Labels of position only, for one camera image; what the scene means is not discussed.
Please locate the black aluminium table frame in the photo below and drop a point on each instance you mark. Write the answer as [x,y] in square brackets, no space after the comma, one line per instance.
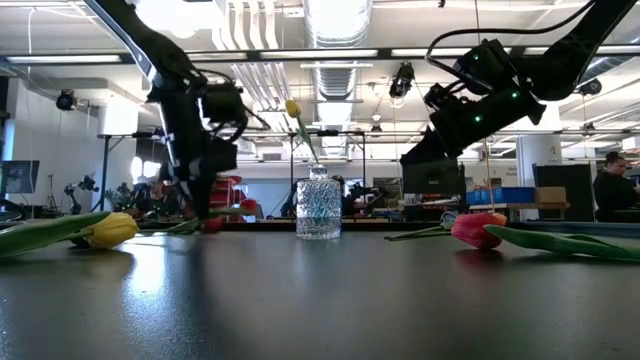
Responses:
[370,226]

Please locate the person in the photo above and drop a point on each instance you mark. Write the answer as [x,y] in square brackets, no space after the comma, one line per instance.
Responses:
[612,192]

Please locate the blue cut glass vase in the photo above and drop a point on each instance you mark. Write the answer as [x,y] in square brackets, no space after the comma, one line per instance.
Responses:
[318,212]

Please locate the large dark computer monitor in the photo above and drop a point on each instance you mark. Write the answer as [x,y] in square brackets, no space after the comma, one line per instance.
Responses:
[432,181]

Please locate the small dark computer monitor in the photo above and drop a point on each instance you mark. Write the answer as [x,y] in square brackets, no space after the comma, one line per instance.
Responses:
[20,177]

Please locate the brown cardboard box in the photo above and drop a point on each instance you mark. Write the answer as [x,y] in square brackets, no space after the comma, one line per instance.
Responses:
[550,195]

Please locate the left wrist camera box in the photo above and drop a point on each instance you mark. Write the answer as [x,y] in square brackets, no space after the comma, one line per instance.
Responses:
[222,102]

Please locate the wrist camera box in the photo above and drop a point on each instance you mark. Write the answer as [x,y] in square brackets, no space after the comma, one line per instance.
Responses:
[482,65]
[222,102]

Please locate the black background robot arm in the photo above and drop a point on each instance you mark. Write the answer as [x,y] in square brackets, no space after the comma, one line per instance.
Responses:
[75,200]

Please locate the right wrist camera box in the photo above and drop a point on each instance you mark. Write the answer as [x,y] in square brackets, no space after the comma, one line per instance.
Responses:
[482,65]

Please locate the black cabinet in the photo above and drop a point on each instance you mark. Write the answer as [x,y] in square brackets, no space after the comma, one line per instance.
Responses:
[575,180]

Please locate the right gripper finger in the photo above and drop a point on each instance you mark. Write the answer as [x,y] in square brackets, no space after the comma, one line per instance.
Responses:
[445,160]
[425,147]

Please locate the black overhead frame beam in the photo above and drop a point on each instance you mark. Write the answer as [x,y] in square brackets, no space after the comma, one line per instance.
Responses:
[252,55]

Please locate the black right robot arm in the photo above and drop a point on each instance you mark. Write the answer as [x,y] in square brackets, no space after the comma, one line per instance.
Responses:
[575,55]

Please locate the yellow artificial tulip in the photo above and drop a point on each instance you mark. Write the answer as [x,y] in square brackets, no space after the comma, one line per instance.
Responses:
[112,230]
[293,108]

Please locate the clear cut glass vase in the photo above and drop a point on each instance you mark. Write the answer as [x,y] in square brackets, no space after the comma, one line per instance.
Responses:
[305,220]

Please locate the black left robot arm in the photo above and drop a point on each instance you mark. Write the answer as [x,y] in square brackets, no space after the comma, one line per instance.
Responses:
[150,45]

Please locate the silver ventilation duct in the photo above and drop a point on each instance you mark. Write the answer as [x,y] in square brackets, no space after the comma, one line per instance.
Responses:
[337,80]

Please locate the red tool cabinet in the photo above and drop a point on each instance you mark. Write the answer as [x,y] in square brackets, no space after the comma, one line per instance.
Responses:
[232,187]

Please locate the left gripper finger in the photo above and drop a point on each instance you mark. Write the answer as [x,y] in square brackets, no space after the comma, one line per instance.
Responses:
[203,197]
[186,192]

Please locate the red artificial tulip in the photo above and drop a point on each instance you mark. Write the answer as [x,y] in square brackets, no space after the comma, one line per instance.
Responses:
[475,231]

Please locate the wooden background table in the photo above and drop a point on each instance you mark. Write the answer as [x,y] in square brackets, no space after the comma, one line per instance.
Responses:
[515,205]

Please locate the blue storage bins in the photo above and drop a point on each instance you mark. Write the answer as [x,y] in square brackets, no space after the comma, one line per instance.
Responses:
[500,195]

